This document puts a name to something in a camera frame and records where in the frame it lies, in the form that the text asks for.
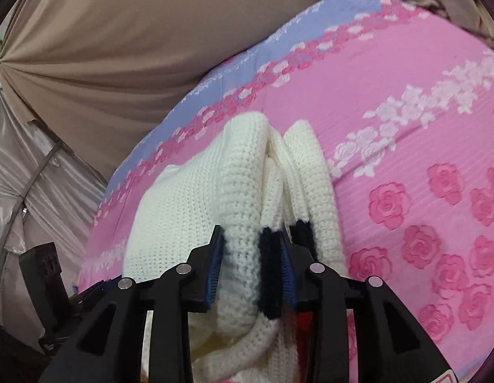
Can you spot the silver grey satin cloth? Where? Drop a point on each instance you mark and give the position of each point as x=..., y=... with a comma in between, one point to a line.
x=39, y=191

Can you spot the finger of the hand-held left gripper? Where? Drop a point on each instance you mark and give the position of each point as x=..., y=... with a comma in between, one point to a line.
x=93, y=289

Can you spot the white red navy knit sweater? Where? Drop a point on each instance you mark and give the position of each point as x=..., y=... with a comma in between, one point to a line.
x=231, y=191

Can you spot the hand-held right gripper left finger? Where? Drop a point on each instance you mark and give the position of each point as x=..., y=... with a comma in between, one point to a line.
x=214, y=265

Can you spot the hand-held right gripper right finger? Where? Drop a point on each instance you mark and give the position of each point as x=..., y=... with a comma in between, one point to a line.
x=288, y=273

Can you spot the beige backdrop curtain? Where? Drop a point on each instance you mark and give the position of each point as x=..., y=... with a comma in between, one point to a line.
x=123, y=48

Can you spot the pink floral bed sheet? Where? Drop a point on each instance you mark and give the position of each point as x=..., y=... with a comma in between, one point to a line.
x=390, y=127

